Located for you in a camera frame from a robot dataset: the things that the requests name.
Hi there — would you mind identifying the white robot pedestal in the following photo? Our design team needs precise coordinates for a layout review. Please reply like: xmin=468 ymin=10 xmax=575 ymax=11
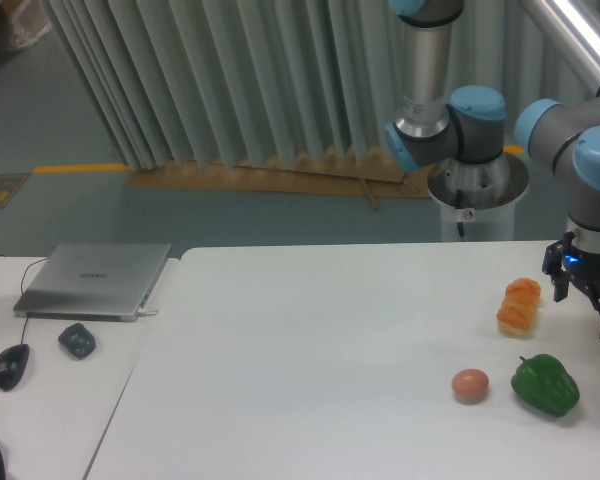
xmin=427 ymin=153 xmax=529 ymax=242

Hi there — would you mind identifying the black computer mouse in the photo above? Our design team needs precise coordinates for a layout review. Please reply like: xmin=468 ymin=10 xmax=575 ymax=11
xmin=0 ymin=343 xmax=30 ymax=392

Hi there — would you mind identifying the green bell pepper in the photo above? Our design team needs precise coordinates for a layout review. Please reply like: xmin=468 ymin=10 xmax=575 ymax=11
xmin=510 ymin=353 xmax=580 ymax=418

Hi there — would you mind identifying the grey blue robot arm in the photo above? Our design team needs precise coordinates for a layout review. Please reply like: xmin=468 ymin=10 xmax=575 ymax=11
xmin=385 ymin=1 xmax=600 ymax=316

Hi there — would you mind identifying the orange bread loaf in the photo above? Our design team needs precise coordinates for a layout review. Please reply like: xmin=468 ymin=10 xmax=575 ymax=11
xmin=496 ymin=278 xmax=541 ymax=337

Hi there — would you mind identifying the brown egg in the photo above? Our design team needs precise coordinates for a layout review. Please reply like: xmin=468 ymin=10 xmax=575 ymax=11
xmin=451 ymin=369 xmax=489 ymax=402

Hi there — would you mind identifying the black mouse cable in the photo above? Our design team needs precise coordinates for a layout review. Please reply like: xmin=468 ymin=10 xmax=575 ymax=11
xmin=0 ymin=253 xmax=49 ymax=347

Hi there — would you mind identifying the silver closed laptop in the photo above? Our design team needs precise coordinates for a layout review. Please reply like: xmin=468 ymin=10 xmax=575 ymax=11
xmin=13 ymin=243 xmax=171 ymax=321

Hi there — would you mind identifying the pale green curtain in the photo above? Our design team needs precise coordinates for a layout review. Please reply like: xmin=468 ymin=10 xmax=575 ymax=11
xmin=44 ymin=1 xmax=594 ymax=170

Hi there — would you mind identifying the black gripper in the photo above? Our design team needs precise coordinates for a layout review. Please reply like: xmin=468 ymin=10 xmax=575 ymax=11
xmin=542 ymin=231 xmax=600 ymax=317

